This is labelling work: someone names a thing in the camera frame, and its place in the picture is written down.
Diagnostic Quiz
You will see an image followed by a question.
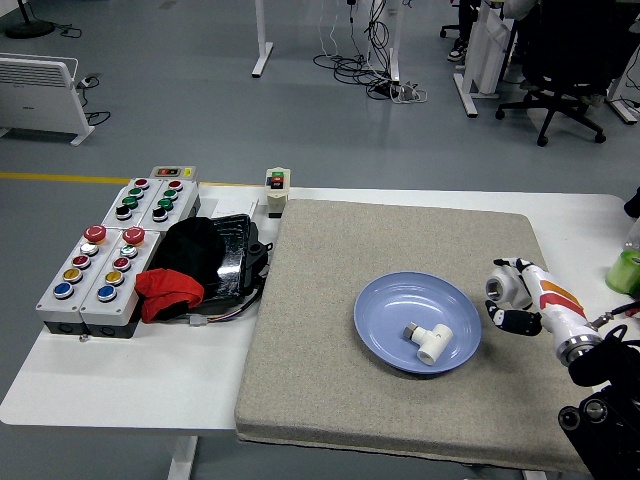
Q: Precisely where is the red cloth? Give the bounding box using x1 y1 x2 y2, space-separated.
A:
135 268 207 324

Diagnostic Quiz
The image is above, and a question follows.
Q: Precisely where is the grey-brown mat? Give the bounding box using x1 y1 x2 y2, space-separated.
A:
234 198 597 474

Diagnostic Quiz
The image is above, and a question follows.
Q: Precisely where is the white desk frame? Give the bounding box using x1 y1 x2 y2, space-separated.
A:
452 0 522 119

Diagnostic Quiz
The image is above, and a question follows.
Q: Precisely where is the black round stand base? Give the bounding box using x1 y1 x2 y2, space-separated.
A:
4 0 56 40

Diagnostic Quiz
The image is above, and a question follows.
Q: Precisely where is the white desk leg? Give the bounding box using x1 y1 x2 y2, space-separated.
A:
251 0 275 78
366 0 402 84

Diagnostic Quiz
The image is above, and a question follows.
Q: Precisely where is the white desk foot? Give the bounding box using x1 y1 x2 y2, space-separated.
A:
603 64 640 127

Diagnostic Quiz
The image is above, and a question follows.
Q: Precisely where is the white tee fitting metal end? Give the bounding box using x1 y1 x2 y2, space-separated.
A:
401 322 454 365

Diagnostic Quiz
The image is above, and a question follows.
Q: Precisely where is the beige red-green switch box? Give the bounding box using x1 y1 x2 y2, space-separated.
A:
264 167 293 220

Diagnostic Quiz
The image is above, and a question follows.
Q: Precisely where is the white table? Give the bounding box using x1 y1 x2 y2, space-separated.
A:
0 185 640 480

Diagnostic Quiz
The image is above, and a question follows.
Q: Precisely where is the grey emergency-stop button box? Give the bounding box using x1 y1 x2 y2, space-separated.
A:
36 225 124 335
79 226 162 340

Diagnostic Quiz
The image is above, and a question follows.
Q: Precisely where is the black office chair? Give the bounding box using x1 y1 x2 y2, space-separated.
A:
494 0 640 148

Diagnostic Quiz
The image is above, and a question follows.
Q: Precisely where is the black floor cable tangle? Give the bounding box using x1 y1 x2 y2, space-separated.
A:
313 0 401 101

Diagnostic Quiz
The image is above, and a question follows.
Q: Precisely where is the white paper card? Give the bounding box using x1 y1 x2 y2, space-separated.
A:
211 197 261 219

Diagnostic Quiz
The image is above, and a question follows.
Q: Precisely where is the small grey switch box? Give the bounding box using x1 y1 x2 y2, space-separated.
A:
150 165 198 182

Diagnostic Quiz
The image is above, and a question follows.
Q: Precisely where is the grey four-button control box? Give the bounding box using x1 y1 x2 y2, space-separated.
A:
101 176 167 230
141 178 202 230

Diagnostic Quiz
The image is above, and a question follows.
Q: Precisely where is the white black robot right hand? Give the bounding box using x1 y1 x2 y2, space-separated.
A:
484 256 600 342

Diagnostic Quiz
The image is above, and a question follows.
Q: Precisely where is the blue plate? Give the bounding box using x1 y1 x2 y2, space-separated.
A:
353 270 483 377

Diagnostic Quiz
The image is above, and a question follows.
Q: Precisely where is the white power strip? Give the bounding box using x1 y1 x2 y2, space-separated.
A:
392 81 429 105

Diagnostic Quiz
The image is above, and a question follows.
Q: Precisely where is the coloured wire bundle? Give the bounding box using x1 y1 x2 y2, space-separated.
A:
188 282 267 327

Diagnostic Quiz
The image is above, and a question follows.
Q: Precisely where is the black cloth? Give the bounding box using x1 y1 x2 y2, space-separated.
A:
149 217 227 296

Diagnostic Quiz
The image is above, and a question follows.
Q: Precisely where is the green tape roll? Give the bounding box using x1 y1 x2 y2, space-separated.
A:
605 249 640 296

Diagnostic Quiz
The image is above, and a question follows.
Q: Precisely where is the white pipe tee fitting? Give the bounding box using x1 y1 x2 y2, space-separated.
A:
485 267 527 307

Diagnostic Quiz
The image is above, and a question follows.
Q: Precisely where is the white panel heater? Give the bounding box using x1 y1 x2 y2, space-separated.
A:
0 51 97 147

